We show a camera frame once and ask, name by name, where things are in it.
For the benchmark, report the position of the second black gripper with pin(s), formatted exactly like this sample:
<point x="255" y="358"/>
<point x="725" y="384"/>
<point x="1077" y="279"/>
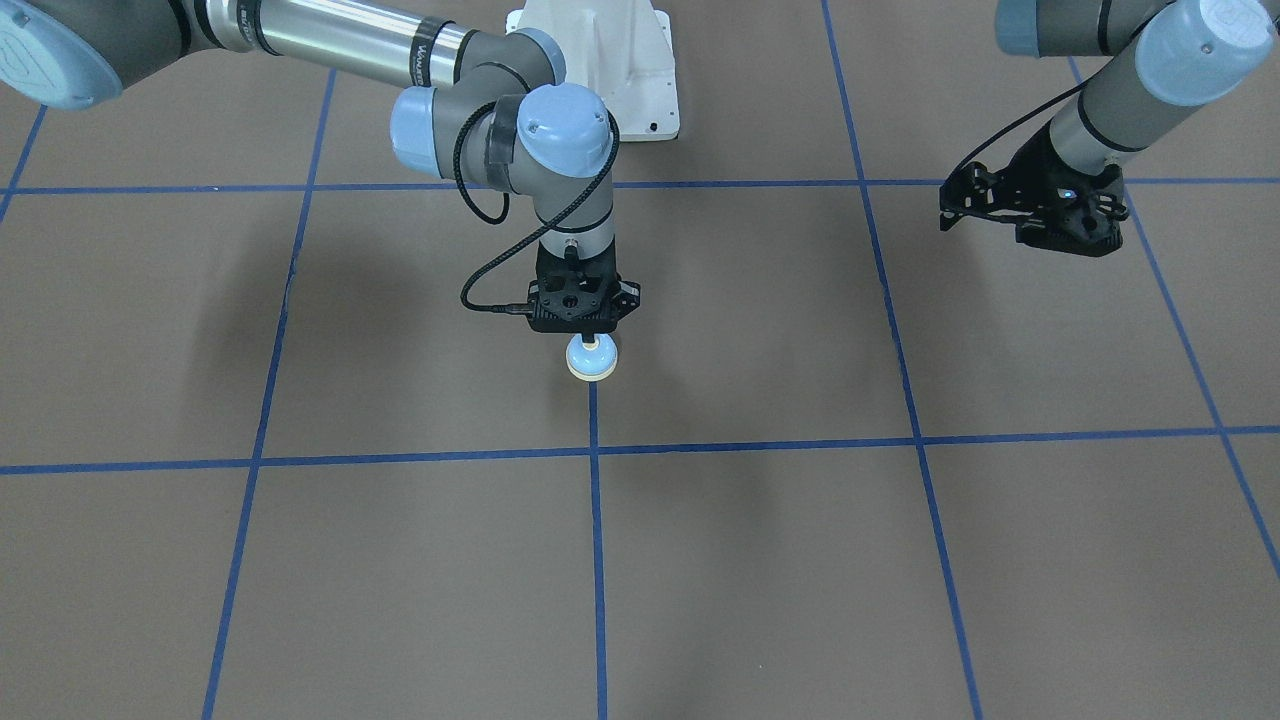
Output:
<point x="1037" y="172"/>

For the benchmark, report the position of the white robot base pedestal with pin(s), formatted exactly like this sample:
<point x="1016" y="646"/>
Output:
<point x="623" y="51"/>

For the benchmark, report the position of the second grey robot arm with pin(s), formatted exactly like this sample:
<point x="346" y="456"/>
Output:
<point x="1164" y="60"/>

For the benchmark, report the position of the brown table mat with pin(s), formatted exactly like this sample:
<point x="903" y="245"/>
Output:
<point x="258" y="462"/>

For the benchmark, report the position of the blue and cream bell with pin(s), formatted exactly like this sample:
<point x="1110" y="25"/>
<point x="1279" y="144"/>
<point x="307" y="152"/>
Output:
<point x="592" y="358"/>

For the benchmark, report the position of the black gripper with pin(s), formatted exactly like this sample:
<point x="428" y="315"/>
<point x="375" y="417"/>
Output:
<point x="629" y="297"/>

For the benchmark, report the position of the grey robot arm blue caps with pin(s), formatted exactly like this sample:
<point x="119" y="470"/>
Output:
<point x="473" y="108"/>

